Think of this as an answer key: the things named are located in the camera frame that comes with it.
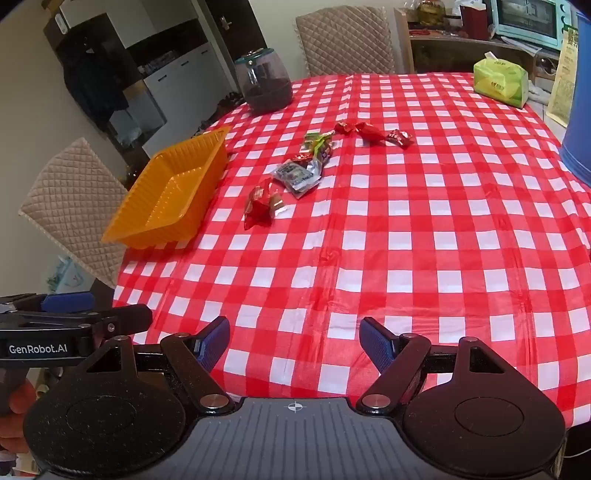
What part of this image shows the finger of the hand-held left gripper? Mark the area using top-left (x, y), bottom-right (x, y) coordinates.
top-left (0, 292), bottom-right (95, 315)
top-left (0, 304), bottom-right (153, 346)

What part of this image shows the beige quilted chair back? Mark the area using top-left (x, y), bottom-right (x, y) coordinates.
top-left (295, 6), bottom-right (398, 77)

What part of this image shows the white drawer cabinet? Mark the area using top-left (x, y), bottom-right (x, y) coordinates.
top-left (127, 41), bottom-right (245, 158)

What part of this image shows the black coat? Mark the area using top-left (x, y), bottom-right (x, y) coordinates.
top-left (60, 34), bottom-right (131, 132)

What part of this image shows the green tissue pack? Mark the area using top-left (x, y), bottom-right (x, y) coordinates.
top-left (473, 53), bottom-right (529, 109)

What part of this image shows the row of shoes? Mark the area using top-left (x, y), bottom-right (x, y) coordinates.
top-left (198, 92), bottom-right (245, 134)

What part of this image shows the large red snack packet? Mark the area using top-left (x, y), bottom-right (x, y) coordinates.
top-left (243, 178), bottom-right (274, 230)

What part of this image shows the dark door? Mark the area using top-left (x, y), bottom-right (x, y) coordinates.
top-left (217, 0), bottom-right (269, 52)

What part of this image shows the dark jar with teal lid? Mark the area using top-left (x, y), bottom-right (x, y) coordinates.
top-left (234, 48), bottom-right (294, 115)

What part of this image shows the orange plastic tray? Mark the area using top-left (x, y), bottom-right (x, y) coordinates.
top-left (102, 126), bottom-right (232, 250)

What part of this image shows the silver green-edged snack packet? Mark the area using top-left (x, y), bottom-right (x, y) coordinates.
top-left (302, 138), bottom-right (334, 176)

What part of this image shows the red white checked tablecloth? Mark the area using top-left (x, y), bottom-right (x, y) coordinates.
top-left (112, 73), bottom-right (591, 430)

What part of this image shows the teal toaster oven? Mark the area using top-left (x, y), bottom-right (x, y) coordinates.
top-left (482, 0), bottom-right (573, 49)

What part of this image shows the clear grey snack packet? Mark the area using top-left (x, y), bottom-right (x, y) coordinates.
top-left (270, 162), bottom-right (321, 200)

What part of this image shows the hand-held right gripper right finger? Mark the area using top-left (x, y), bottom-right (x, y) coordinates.
top-left (355, 316), bottom-right (509, 415)

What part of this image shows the blue thermos jug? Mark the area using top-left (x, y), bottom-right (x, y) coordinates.
top-left (558, 9), bottom-right (591, 188)

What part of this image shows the printed paper bag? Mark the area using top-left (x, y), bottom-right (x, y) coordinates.
top-left (546, 25), bottom-right (580, 127)

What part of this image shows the pickle jar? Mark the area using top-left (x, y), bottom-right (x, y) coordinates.
top-left (416, 0), bottom-right (446, 26)

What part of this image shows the dark red box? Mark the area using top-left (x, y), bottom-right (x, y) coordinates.
top-left (459, 4), bottom-right (490, 40)

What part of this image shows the wooden shelf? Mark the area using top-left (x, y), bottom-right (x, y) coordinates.
top-left (394, 7), bottom-right (561, 93)

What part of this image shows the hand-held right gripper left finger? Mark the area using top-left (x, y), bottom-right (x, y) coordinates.
top-left (76, 316), bottom-right (236, 415)

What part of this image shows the person's left hand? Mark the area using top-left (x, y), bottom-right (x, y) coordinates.
top-left (0, 379), bottom-right (38, 455)

